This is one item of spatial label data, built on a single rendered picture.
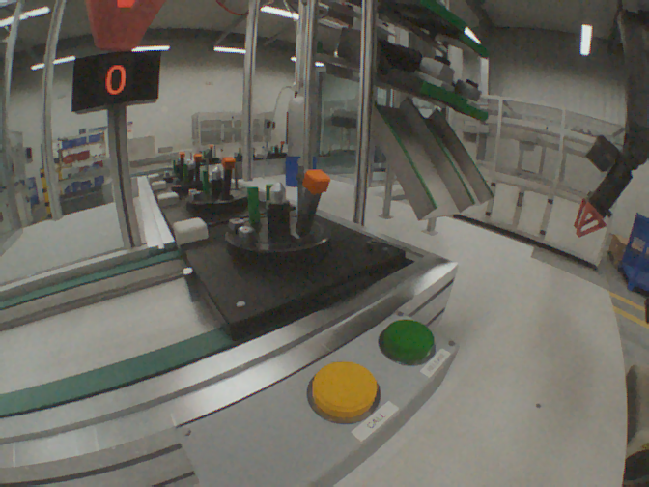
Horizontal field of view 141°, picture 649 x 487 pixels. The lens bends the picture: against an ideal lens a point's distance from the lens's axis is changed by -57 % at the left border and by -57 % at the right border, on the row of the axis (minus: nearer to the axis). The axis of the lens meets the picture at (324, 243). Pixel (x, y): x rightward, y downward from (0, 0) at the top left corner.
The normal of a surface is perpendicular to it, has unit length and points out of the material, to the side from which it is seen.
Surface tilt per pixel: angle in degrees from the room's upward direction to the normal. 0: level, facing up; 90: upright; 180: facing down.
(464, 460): 0
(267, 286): 0
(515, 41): 90
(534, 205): 90
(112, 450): 90
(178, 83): 90
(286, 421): 0
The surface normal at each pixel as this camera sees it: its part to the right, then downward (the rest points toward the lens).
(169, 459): 0.64, 0.33
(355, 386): 0.04, -0.92
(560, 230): -0.76, 0.23
